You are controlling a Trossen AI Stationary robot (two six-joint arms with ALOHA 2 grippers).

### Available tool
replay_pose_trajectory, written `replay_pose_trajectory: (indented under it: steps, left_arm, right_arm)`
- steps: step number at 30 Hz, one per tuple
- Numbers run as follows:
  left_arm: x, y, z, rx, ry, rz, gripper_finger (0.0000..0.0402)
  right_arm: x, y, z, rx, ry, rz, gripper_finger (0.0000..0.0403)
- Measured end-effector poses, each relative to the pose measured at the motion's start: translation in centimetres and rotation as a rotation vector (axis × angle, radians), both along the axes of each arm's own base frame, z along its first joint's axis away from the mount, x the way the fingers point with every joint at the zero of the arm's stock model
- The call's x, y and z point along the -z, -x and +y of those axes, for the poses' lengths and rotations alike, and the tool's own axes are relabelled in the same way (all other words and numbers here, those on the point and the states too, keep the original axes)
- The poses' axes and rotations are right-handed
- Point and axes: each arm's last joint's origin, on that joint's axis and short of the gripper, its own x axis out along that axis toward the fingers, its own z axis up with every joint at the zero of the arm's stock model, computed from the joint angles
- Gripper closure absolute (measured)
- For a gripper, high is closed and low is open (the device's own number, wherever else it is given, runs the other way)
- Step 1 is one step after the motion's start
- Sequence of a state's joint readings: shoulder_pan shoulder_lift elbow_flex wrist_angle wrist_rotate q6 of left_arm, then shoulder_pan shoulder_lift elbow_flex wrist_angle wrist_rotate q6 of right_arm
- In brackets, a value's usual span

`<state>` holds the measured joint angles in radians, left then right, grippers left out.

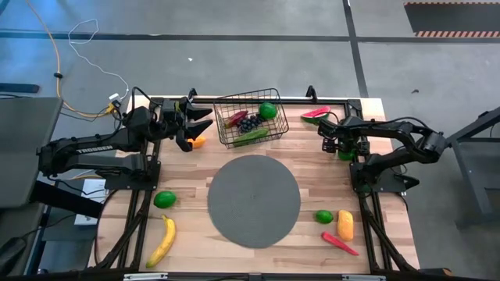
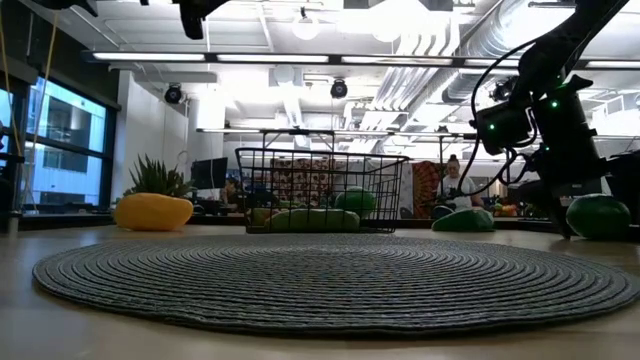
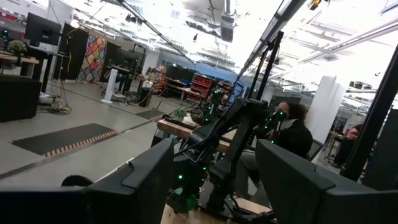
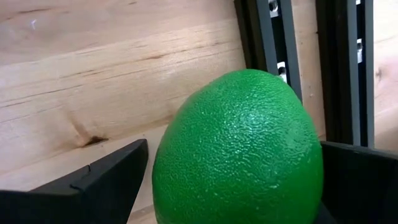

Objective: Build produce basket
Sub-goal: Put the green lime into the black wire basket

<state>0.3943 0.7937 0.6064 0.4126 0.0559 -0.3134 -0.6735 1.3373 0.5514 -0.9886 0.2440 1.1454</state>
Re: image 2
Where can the green toy cucumber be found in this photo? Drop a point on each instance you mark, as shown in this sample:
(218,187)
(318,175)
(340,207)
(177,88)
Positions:
(315,220)

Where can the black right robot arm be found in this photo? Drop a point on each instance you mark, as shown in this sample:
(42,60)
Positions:
(560,45)

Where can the black spotlight cluster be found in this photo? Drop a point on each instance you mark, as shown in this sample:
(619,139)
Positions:
(502,90)

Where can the long linear ceiling light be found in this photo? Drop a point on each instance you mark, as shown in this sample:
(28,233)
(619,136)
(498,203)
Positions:
(150,56)

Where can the round grey woven placemat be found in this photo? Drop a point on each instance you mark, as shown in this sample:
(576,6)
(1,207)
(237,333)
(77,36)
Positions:
(325,285)

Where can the black computer monitor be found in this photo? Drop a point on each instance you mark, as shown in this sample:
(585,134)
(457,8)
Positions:
(209,172)

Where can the black aluminium table frame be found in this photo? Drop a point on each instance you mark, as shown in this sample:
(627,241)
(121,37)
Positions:
(75,220)

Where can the white globe pendant lamp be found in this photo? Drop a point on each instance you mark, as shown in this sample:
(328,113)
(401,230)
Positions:
(306,25)

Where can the silver ventilation duct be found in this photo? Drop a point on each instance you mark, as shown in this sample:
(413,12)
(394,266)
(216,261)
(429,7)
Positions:
(465,87)

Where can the large glass window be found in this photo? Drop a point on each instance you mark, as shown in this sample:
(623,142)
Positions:
(70,120)

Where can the toy watermelon slice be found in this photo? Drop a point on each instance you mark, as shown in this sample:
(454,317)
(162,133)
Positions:
(465,221)

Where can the small green succulent plant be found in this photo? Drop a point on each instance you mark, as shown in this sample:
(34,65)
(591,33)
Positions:
(157,180)

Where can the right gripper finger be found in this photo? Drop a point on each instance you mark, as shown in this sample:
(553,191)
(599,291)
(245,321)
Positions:
(557,212)

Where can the black ceiling spotlight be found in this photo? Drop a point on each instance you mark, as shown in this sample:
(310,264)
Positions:
(338,89)
(172,94)

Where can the yellow toy fruit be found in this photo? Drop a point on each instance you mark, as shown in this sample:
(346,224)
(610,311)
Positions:
(152,212)

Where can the orange patterned tapestry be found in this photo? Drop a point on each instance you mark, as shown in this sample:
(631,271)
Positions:
(425,185)

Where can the person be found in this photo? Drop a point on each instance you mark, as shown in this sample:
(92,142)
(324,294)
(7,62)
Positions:
(457,187)

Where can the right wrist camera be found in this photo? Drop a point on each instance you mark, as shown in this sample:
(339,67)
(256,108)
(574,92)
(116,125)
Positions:
(500,127)

